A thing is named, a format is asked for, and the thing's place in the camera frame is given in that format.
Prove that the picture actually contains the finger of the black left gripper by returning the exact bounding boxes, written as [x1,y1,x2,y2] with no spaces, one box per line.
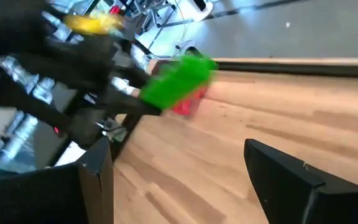
[116,67,151,90]
[104,89,163,116]

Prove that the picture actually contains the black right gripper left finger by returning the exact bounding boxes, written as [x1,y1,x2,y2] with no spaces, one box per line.
[0,136,115,224]

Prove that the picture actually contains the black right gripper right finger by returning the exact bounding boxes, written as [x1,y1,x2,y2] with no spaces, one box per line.
[243,138,358,224]

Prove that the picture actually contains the large green block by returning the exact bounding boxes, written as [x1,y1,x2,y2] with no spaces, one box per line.
[138,54,219,111]

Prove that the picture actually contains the red two-stud block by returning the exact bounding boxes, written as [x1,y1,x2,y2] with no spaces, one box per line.
[171,85,209,118]

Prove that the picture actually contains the small yellow object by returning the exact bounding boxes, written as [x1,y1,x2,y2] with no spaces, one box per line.
[63,12,126,35]

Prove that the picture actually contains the white tower fan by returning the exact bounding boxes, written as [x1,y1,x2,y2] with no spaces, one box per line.
[185,0,216,22]

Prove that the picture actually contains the white cable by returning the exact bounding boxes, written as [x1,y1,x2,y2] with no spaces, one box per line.
[175,0,198,50]

